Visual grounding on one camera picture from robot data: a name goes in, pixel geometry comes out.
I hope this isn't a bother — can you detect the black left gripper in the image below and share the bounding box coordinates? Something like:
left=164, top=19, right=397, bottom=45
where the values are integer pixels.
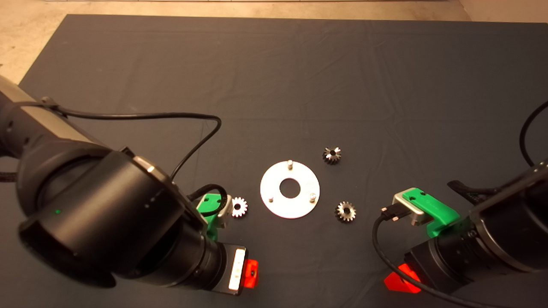
left=209, top=242, right=259, bottom=296

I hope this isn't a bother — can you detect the dark grey table cloth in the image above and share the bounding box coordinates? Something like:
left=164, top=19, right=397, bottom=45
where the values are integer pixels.
left=0, top=14, right=548, bottom=308

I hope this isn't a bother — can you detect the green right camera mount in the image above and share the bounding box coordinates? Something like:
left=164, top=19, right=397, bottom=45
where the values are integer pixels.
left=402, top=187, right=461, bottom=238

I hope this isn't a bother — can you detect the green left camera mount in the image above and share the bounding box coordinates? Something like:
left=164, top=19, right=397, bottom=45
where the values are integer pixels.
left=196, top=193, right=226, bottom=242

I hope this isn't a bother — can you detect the round metal carrier plate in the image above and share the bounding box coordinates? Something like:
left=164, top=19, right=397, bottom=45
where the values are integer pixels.
left=260, top=160, right=321, bottom=219

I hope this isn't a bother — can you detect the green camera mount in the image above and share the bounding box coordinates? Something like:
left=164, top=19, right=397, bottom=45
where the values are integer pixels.
left=196, top=193, right=226, bottom=242
left=402, top=187, right=461, bottom=238

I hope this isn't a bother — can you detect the black left camera cable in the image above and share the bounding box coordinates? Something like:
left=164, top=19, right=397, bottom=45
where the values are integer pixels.
left=41, top=98, right=228, bottom=204

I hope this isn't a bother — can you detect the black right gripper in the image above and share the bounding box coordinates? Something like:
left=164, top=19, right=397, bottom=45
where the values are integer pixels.
left=384, top=240, right=462, bottom=296

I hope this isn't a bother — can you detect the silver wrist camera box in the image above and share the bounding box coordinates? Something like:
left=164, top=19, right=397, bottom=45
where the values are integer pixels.
left=217, top=195, right=234, bottom=228
left=393, top=191, right=433, bottom=226

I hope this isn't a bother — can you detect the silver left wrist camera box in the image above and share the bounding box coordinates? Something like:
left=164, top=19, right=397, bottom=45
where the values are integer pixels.
left=217, top=195, right=234, bottom=228

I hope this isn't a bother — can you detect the small steel planetary gear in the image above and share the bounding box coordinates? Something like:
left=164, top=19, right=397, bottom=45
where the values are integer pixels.
left=231, top=197, right=249, bottom=218
left=335, top=201, right=357, bottom=223
left=322, top=146, right=342, bottom=165

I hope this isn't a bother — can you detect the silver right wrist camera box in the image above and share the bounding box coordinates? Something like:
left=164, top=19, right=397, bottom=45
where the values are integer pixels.
left=393, top=191, right=433, bottom=226

